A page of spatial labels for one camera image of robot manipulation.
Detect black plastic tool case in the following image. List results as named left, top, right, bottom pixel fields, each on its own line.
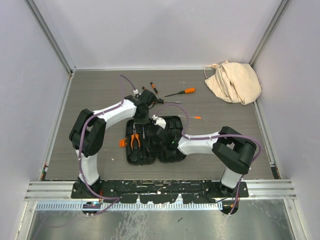
left=119, top=116, right=186, bottom=165

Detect orange black pliers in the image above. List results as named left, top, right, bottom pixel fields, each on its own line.
left=130, top=124, right=141, bottom=151

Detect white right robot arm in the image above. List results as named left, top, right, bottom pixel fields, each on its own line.
left=147, top=125, right=261, bottom=197

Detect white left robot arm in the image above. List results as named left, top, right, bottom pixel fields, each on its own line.
left=69, top=89, right=157, bottom=198

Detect small precision screwdriver right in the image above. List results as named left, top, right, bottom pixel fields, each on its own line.
left=150, top=82, right=161, bottom=99

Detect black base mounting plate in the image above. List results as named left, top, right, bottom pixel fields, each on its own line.
left=71, top=179, right=250, bottom=205

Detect beige cloth bag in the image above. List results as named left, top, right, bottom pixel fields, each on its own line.
left=203, top=60, right=262, bottom=106

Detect black handled screwdriver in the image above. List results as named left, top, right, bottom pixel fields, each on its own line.
left=154, top=99, right=182, bottom=104

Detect orange handled screwdriver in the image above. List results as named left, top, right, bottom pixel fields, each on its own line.
left=165, top=87, right=196, bottom=97

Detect slotted grey cable duct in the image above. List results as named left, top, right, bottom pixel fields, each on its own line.
left=35, top=201, right=223, bottom=212

